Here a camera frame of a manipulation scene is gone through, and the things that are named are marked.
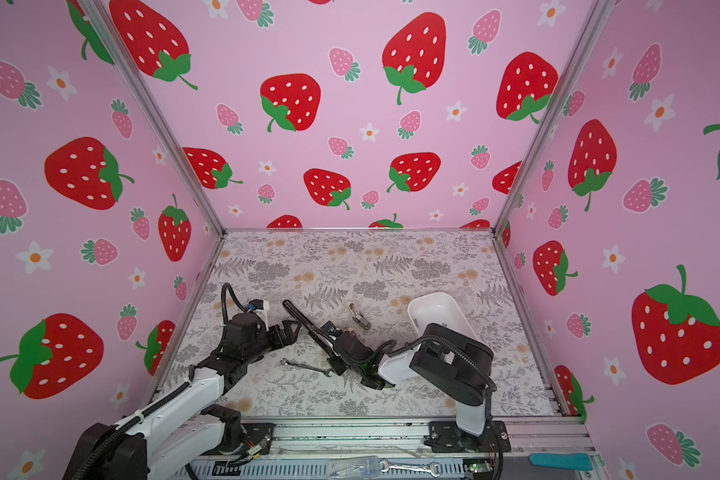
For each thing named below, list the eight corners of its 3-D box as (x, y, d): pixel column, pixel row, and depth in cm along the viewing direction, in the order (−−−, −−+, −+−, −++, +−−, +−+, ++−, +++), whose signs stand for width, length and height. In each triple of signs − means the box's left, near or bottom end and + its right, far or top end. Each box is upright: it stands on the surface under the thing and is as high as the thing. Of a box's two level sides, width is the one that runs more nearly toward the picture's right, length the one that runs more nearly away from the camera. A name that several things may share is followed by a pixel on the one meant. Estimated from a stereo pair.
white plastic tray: (409, 338, 94) (411, 330, 89) (406, 302, 102) (408, 292, 98) (469, 338, 94) (474, 330, 89) (461, 302, 102) (465, 292, 98)
